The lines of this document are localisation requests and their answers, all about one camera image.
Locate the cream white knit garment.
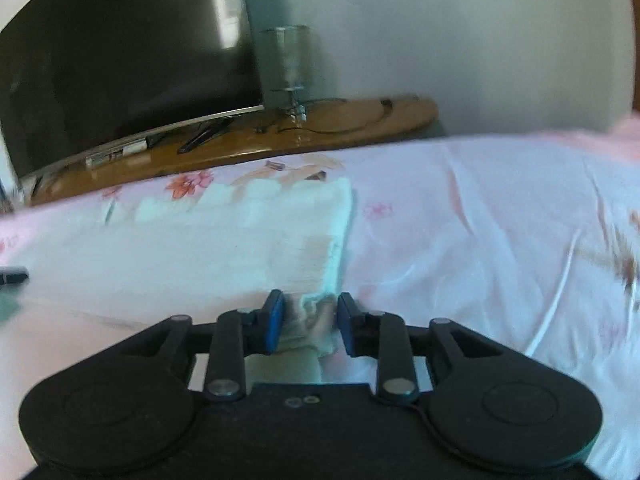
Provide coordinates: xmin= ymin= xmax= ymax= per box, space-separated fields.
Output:
xmin=25 ymin=178 xmax=354 ymax=384

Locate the silver set-top box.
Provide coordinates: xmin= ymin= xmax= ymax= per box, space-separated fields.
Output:
xmin=85 ymin=139 xmax=148 ymax=168

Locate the brown wooden tv stand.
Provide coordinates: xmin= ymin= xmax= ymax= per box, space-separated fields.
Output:
xmin=30 ymin=96 xmax=438 ymax=206

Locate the pink floral bed sheet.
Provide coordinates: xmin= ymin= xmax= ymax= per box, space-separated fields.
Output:
xmin=1 ymin=131 xmax=639 ymax=479

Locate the black remote control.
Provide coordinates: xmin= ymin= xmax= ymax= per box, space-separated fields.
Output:
xmin=177 ymin=117 xmax=234 ymax=155

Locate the black flat screen television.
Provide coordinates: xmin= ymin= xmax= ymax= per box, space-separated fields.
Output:
xmin=1 ymin=0 xmax=262 ymax=178

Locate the clear glass vase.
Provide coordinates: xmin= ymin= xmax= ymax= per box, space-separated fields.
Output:
xmin=262 ymin=25 xmax=310 ymax=126

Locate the thin black cable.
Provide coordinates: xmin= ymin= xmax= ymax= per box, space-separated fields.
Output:
xmin=254 ymin=96 xmax=396 ymax=137

